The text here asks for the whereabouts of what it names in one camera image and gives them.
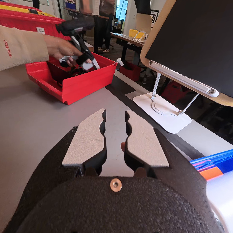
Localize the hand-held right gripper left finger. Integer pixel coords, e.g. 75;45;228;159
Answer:
62;108;107;176

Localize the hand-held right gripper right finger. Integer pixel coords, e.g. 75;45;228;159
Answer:
124;110;170;173

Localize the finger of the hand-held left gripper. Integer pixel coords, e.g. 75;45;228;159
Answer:
80;62;94;71
86;49;100;70

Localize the red plastic bin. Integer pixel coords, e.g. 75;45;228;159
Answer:
25;52;118;105
0;1;71;41

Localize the blue plastic bin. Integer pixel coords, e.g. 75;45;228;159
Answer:
189;149;233;181

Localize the person's left forearm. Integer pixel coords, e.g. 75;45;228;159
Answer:
0;25;50;71

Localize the red fabric floor bin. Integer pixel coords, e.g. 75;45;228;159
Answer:
119;62;142;82

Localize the wooden desk with black legs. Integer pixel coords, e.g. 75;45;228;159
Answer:
111;32;146;61

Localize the long yellow plastic bin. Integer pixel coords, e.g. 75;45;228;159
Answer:
0;4;55;17

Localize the red plastic crate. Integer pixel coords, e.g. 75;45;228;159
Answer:
161;81;190;104

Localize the black framed marker sign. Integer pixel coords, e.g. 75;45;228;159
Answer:
150;9;159;25

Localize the black panel with wooden frame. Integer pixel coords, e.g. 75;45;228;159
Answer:
134;0;153;34
140;0;233;107

